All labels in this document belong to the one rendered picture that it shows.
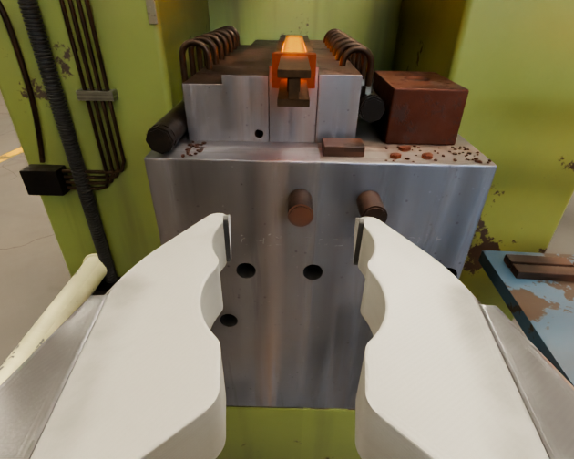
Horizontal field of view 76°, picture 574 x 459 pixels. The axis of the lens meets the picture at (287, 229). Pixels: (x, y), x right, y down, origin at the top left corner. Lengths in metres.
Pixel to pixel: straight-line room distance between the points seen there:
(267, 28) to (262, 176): 0.55
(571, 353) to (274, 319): 0.34
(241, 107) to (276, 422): 0.53
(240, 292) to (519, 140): 0.49
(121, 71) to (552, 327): 0.66
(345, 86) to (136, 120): 0.34
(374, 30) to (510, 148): 0.41
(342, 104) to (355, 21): 0.49
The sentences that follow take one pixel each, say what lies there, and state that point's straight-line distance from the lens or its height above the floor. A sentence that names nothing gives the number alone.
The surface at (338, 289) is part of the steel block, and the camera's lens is 0.50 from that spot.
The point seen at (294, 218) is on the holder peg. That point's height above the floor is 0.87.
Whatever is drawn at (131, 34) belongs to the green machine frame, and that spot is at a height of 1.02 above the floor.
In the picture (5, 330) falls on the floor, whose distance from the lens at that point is 1.77.
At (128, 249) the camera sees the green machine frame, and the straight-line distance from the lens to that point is 0.77.
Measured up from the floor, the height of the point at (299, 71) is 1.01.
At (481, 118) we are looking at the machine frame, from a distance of 0.66.
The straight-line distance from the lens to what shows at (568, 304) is 0.58.
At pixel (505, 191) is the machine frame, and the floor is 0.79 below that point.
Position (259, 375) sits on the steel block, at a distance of 0.63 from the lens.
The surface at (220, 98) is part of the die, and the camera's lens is 0.45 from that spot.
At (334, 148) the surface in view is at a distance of 0.41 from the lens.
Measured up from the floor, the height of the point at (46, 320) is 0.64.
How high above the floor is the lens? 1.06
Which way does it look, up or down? 32 degrees down
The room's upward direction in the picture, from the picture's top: 1 degrees clockwise
